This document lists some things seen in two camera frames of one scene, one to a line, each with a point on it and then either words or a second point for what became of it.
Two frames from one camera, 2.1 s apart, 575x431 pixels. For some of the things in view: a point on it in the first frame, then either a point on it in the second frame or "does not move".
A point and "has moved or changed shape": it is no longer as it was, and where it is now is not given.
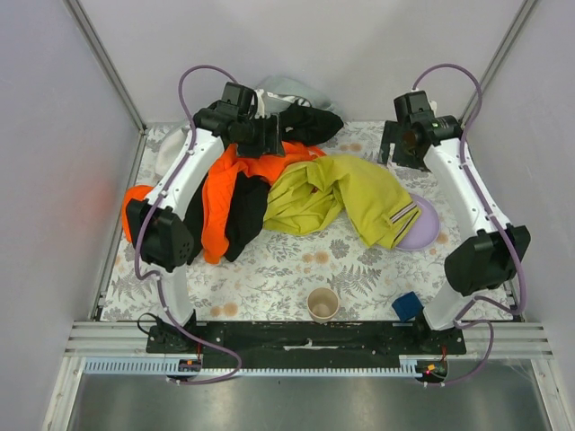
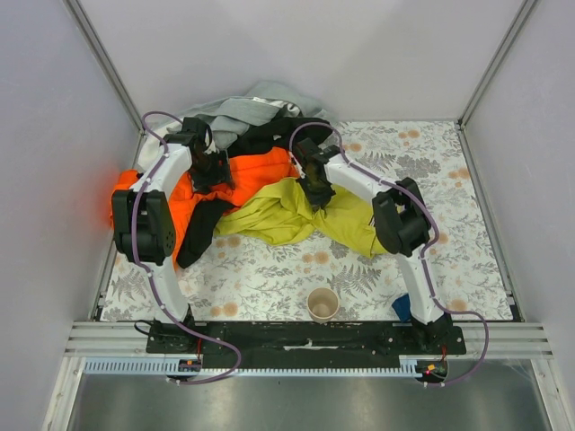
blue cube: [407, 306] does not move
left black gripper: [261, 146] → [212, 175]
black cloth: [245, 218] → [205, 215]
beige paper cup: [322, 303] does not move
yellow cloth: [305, 196] has moved or changed shape
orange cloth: [221, 169] has moved or changed shape
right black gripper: [400, 153] → [317, 190]
